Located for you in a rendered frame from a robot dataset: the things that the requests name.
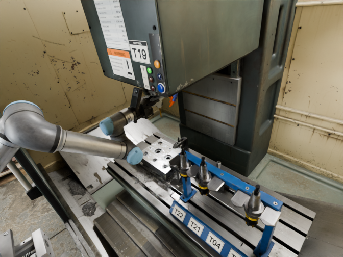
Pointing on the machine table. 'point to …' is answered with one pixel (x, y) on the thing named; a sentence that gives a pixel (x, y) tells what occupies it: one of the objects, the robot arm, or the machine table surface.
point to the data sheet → (112, 24)
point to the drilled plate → (166, 173)
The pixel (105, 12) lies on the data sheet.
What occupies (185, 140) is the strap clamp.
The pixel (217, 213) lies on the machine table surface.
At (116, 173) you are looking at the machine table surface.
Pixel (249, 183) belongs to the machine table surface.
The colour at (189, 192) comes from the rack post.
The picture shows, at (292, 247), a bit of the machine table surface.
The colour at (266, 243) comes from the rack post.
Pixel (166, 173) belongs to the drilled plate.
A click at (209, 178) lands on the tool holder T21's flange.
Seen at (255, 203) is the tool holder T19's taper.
